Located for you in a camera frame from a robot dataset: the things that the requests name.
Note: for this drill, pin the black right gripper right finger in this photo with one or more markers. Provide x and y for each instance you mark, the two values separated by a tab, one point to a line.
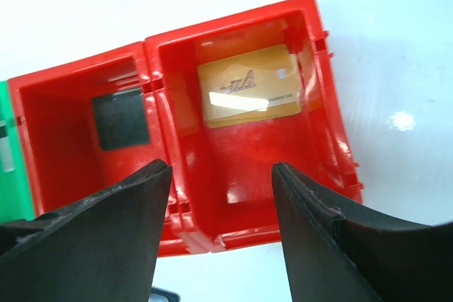
336	249

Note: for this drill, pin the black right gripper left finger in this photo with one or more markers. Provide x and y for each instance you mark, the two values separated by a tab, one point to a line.
101	248

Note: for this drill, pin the blue leather card holder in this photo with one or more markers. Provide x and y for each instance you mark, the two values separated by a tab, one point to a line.
159	295

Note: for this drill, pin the black card in red bin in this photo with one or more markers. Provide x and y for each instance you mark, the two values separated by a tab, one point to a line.
120	120

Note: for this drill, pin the silver card in green bin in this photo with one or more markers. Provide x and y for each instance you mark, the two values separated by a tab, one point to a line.
5	149

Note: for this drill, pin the green plastic bin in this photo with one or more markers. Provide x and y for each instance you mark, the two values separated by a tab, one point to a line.
16	199

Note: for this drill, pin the red plastic bin middle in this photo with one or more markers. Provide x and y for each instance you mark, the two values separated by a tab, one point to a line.
57	127

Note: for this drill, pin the red plastic bin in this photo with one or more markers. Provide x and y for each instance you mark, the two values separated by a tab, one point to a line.
235	96
57	127

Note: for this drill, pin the red plastic bin right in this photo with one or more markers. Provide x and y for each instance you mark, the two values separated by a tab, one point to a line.
235	96

